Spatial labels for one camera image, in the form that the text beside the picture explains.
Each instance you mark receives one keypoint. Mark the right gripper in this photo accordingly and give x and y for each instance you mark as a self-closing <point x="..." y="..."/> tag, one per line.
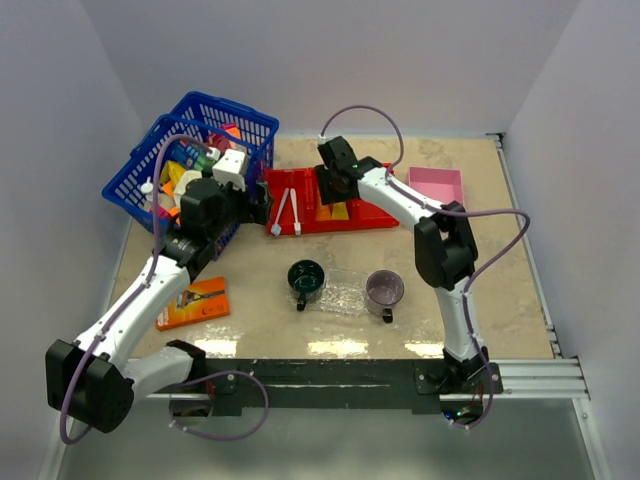
<point x="328" y="195"/>

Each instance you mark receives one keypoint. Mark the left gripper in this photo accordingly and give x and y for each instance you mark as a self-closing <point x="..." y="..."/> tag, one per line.
<point x="251" y="212"/>

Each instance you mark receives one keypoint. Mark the yellow toothpaste tube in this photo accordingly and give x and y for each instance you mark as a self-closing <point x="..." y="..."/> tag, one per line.
<point x="340" y="211"/>

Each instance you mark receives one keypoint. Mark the orange toothpaste tube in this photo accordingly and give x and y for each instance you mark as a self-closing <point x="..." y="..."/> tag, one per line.
<point x="323" y="213"/>

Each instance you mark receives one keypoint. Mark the dark green mug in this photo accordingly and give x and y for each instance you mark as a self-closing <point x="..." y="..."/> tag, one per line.
<point x="306" y="279"/>

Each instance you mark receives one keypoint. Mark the clear textured acrylic holder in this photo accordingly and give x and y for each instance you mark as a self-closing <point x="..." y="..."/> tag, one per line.
<point x="343" y="292"/>

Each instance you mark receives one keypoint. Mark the grey-purple mug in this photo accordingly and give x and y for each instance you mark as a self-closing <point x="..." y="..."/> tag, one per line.
<point x="384" y="289"/>

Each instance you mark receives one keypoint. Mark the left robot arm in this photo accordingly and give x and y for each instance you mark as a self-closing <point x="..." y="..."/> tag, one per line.
<point x="94" y="378"/>

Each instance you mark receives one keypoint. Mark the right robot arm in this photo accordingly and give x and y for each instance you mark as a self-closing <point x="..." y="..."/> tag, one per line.
<point x="445" y="252"/>

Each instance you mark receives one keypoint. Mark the white toothbrush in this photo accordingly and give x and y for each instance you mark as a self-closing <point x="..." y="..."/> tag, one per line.
<point x="294" y="203"/>

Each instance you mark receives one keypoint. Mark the clear textured oval tray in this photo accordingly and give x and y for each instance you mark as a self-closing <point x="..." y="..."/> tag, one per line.
<point x="352" y="293"/>

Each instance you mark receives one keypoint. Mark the red left bin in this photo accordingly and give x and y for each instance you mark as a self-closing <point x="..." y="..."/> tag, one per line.
<point x="278" y="180"/>

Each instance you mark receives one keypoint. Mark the red bin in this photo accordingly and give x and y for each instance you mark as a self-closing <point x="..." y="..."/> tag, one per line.
<point x="278" y="180"/>
<point x="312" y="215"/>
<point x="364" y="216"/>

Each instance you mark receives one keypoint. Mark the red middle bin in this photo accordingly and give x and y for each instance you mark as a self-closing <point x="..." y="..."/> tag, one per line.
<point x="312" y="215"/>

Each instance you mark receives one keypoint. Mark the red right bin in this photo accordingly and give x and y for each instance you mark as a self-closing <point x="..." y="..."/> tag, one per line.
<point x="364" y="216"/>

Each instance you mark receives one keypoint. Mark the blue plastic basket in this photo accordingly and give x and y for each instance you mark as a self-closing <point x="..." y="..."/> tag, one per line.
<point x="197" y="115"/>

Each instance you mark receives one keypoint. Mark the white crumpled pouch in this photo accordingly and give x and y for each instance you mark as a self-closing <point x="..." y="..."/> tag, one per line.
<point x="181" y="186"/>

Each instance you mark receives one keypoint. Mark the pink drawer box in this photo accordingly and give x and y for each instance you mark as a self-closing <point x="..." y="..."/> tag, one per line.
<point x="444" y="186"/>

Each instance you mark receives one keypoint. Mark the orange razor package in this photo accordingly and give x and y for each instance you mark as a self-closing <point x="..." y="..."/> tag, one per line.
<point x="202" y="301"/>

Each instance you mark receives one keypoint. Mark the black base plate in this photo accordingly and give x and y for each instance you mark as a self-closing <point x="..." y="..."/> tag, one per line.
<point x="417" y="385"/>

